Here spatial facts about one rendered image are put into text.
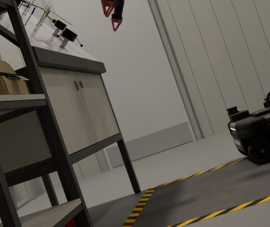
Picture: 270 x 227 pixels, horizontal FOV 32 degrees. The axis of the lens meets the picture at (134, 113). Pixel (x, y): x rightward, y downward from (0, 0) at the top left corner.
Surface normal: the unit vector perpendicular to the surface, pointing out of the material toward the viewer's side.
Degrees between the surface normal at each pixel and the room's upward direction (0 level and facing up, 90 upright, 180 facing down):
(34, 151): 90
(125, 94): 90
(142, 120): 90
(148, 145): 90
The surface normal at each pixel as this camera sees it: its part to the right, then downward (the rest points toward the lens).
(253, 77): -0.07, 0.01
